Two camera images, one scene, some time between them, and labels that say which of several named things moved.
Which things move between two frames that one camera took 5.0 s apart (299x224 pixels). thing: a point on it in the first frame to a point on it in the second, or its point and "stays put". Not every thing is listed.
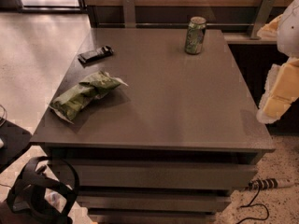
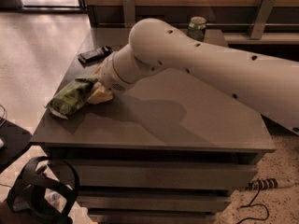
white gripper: x=289 y=32 to x=109 y=74
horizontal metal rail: x=142 y=25 stays put
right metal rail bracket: x=263 y=12 stays put
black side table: x=13 y=140 stays put
